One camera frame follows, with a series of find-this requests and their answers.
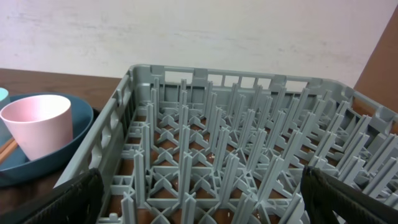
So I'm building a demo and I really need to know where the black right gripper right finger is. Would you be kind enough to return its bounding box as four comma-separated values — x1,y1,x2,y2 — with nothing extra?
300,166,397,224

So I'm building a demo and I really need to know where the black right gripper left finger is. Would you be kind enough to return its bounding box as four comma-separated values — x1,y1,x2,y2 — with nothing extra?
1,168,104,224

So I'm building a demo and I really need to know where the grey dishwasher rack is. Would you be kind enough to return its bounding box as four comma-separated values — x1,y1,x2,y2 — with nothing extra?
58,65,397,223

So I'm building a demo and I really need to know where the dark blue plate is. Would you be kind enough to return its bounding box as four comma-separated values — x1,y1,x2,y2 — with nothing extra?
1,93,95,187

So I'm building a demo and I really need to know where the pink cup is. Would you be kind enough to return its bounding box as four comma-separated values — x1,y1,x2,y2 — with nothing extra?
1,95,73,161

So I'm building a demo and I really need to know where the wooden chopstick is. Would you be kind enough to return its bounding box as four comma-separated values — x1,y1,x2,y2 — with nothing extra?
0,140,18,163
1,138,17,154

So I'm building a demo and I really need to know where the light blue cup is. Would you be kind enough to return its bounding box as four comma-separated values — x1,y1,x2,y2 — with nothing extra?
0,88,12,145

